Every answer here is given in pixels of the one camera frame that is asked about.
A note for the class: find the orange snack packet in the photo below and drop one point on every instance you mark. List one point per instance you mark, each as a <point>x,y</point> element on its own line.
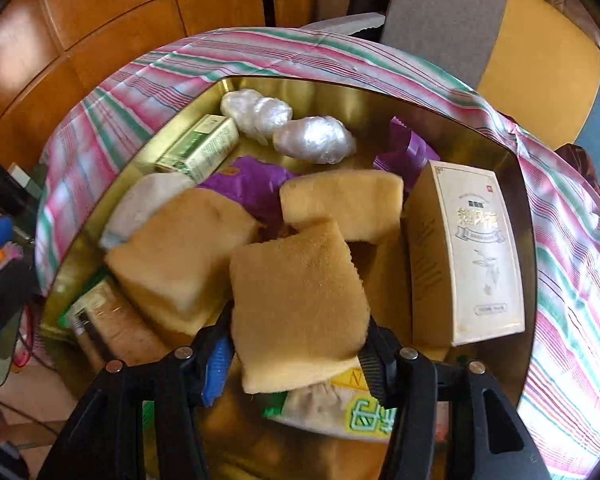
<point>342,408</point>

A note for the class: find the green-edged cracker packet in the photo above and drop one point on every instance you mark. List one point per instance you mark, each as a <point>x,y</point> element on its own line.
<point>107,327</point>

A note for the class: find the beige medicine box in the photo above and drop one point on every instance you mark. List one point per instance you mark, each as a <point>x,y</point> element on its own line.
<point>466,281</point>

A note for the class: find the small green medicine box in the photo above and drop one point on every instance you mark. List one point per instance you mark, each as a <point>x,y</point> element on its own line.
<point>202,149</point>

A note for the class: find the white plastic ball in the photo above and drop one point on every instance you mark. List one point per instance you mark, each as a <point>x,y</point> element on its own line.
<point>323,140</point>
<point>255,116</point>

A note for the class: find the purple snack packet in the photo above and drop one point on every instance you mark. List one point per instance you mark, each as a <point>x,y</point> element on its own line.
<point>408,154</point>
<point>254,185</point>

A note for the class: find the white plastic ball in box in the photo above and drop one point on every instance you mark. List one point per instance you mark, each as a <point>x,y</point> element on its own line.
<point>255,116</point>

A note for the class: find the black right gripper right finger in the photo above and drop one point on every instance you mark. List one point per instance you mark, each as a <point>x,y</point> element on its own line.
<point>486,440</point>

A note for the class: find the grey yellow blue chair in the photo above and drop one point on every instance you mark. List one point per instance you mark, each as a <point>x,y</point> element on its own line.
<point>529,61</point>

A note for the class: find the gold maroon storage box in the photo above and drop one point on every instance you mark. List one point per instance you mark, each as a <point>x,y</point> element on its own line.
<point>240,443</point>

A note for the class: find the dark red cloth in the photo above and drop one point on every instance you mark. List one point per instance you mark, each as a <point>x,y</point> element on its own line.
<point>581,161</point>

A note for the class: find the small yellow sponge block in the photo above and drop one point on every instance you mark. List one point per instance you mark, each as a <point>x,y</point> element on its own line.
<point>365,204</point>

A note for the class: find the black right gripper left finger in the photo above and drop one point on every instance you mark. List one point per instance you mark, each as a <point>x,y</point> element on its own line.
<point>103,437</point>

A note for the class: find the striped pink green bedsheet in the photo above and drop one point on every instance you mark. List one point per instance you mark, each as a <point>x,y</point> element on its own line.
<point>561,400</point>

